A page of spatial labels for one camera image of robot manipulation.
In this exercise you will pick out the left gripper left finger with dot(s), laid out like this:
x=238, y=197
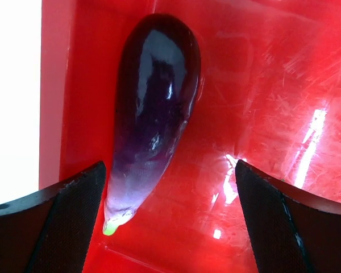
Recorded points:
x=50, y=230

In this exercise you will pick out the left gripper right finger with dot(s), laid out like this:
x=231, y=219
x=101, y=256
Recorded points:
x=291, y=230

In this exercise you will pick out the purple eggplant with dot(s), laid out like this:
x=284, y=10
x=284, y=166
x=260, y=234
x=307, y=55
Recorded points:
x=157, y=85

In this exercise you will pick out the red plastic tray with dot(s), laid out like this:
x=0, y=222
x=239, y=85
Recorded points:
x=270, y=94

